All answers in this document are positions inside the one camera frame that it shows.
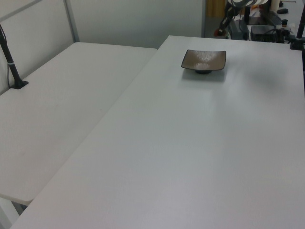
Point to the brown square ceramic plate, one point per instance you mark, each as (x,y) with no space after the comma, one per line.
(203,59)

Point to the white side table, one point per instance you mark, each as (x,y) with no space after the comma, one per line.
(54,107)

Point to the black electronics box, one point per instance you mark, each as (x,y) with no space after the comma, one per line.
(238,29)

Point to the yellow panel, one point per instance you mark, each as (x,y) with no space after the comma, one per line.
(215,8)

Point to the dark grey electronics box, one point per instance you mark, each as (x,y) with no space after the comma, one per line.
(263,33)

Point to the black keyboard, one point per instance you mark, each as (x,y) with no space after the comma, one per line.
(271,16)

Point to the emergency stop button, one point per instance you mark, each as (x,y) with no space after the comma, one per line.
(285,22)

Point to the black pole with clamp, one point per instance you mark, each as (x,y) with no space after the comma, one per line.
(297,35)

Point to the black computer mouse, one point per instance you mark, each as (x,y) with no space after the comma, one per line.
(282,10)

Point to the grey partition post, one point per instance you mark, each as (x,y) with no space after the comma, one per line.
(72,21)

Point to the black upright post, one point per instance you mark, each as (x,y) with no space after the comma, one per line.
(247,14)

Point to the black camera pole with base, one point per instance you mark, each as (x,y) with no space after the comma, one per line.
(11,65)

